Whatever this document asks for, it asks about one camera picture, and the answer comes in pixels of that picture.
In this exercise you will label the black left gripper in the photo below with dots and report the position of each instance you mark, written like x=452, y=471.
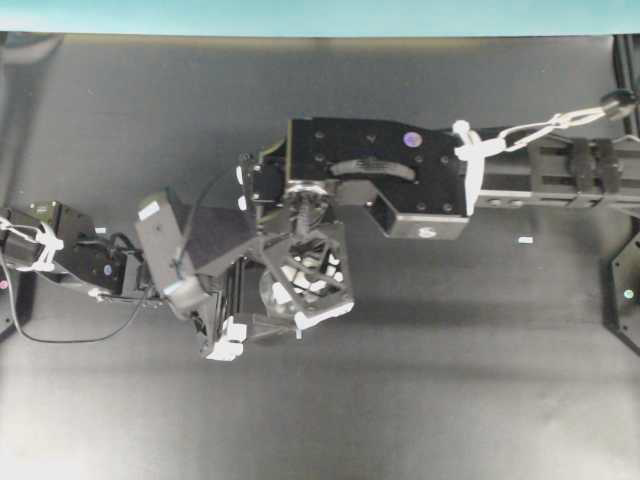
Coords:
x=222, y=244

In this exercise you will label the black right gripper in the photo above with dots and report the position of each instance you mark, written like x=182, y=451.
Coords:
x=291, y=188

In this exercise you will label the clear plastic bottle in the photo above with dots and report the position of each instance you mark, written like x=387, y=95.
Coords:
x=277, y=301

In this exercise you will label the white bottle cap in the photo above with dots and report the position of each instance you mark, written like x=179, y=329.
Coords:
x=307, y=285

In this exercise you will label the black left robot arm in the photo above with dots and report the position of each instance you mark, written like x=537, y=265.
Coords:
x=60, y=245

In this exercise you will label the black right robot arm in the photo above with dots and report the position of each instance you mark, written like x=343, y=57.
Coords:
x=416, y=184

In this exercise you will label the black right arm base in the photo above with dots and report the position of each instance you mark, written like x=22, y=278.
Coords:
x=622, y=288

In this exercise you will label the black aluminium frame rail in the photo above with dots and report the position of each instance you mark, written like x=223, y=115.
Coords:
x=626, y=70

